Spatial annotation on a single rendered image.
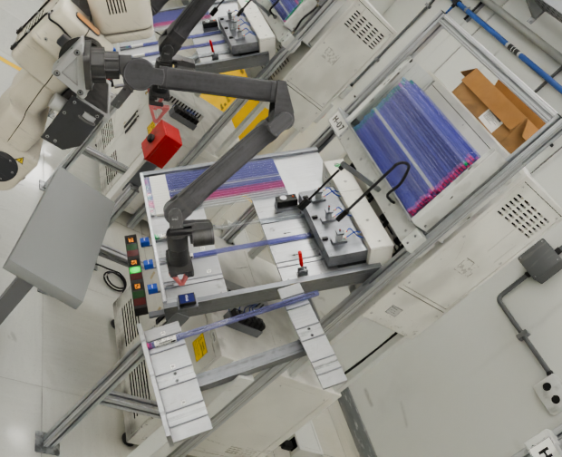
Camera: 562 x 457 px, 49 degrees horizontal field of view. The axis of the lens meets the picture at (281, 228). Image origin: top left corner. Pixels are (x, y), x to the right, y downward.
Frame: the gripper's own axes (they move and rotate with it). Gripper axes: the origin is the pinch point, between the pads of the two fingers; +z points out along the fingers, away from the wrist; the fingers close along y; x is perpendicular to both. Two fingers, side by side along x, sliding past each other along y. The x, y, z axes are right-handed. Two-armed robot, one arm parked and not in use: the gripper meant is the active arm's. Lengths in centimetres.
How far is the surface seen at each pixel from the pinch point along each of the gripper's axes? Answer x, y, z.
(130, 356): 18.0, -0.6, 28.2
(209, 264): -11.2, 18.2, 12.1
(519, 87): -110, 20, -41
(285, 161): -50, 67, 10
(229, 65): -45, 147, 7
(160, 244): 3.1, 31.6, 12.2
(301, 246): -42.8, 19.1, 11.1
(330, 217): -53, 22, 3
